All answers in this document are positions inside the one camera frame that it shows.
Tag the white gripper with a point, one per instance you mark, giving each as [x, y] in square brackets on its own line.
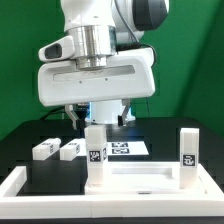
[127, 75]

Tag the white desk tabletop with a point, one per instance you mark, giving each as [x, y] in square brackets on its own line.
[152, 178]

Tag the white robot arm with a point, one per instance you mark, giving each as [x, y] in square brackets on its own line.
[100, 60]

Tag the fiducial marker sheet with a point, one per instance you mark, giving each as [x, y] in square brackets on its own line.
[127, 148]

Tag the white U-shaped fence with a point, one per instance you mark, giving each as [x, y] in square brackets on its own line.
[14, 206]

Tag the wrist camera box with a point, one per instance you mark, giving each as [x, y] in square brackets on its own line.
[59, 50]

